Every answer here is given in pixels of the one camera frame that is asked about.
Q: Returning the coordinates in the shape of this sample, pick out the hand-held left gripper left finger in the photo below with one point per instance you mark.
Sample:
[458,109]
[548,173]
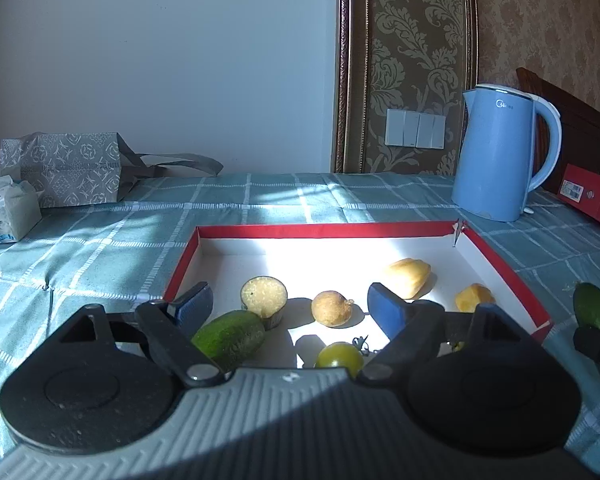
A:
[195,305]

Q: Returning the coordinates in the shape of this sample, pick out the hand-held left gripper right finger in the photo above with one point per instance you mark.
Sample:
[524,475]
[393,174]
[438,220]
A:
[385,310]

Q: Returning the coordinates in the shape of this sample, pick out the green cucumber piece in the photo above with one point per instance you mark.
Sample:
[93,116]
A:
[227,341]
[595,310]

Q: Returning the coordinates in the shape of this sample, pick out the round brown fruit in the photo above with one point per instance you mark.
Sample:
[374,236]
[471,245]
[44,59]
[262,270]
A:
[332,308]

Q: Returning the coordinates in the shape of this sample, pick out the large green tomato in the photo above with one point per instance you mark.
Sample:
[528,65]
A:
[337,359]

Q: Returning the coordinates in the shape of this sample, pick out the eggplant piece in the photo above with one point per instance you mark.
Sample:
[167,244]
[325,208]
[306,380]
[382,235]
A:
[263,297]

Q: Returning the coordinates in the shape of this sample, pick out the red cardboard box lid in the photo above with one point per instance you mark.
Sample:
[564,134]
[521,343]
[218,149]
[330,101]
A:
[330,260]

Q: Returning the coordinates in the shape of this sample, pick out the small yellow fruit piece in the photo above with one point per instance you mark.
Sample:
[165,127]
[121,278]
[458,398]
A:
[472,299]

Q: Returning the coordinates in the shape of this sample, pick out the teal checked tablecloth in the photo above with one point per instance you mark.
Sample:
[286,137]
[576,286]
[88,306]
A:
[105,250]

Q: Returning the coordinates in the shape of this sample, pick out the red box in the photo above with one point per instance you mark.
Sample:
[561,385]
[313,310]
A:
[592,197]

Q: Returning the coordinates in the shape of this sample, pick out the blue electric kettle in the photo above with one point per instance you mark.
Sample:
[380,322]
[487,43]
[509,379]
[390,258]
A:
[495,160]

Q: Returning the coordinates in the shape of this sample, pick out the grey patterned gift bag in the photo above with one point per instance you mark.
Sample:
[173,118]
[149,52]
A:
[65,170]

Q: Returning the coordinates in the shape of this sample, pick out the white tissue pack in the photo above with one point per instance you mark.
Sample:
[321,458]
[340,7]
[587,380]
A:
[10,215]

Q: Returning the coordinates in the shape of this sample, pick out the dark wooden headboard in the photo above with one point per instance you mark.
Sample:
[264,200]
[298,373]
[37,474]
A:
[582,125]

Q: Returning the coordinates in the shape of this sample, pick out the white wall switch panel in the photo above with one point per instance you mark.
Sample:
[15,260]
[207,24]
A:
[415,129]

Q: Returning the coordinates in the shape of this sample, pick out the dark wooden wall moulding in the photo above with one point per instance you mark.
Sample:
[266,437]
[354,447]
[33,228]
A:
[344,60]

